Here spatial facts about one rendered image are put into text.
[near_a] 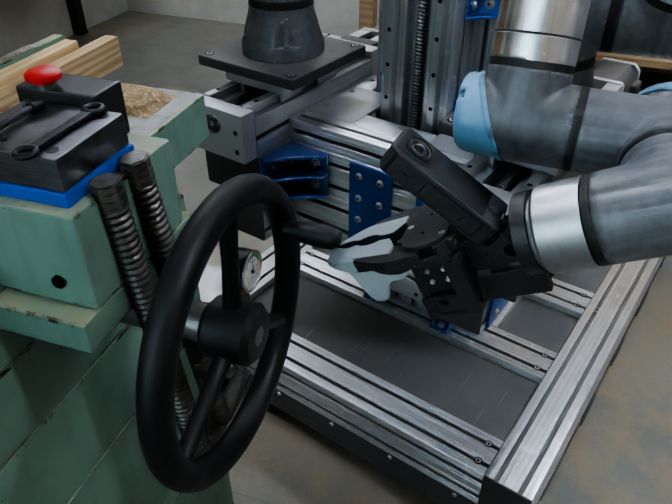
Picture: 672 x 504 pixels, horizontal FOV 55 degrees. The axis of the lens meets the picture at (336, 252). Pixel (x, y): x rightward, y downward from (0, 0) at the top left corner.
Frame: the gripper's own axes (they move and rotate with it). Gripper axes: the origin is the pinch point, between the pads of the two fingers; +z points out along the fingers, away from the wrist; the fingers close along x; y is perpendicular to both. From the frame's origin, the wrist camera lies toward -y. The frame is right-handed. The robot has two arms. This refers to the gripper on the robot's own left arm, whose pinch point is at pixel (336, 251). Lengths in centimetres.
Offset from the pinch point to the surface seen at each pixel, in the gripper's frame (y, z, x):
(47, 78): -26.7, 9.9, -9.1
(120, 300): -9.0, 10.0, -16.3
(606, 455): 96, 4, 54
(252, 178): -12.1, -0.7, -5.9
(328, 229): -3.0, -1.2, -0.7
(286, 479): 64, 60, 21
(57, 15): -57, 280, 239
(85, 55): -27.2, 31.2, 14.9
